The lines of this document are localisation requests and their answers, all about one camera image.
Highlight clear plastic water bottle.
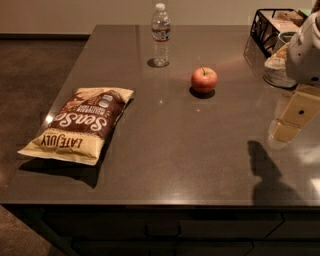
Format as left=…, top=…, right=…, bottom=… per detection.
left=151, top=3, right=171, bottom=67

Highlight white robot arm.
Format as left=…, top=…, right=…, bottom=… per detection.
left=264, top=12, right=320, bottom=143

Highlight red apple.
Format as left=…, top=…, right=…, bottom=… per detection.
left=191, top=67, right=218, bottom=94

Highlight round glass lidded container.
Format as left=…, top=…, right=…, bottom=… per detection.
left=263, top=44, right=297, bottom=89

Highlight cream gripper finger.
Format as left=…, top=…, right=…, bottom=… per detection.
left=269, top=120, right=300, bottom=142

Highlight black wire basket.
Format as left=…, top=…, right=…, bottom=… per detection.
left=250, top=8, right=305, bottom=57

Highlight brown tan chip bag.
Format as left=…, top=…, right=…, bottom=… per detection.
left=18, top=87, right=134, bottom=166

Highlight dark cabinet drawer front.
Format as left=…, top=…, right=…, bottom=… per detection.
left=45, top=212, right=282, bottom=240

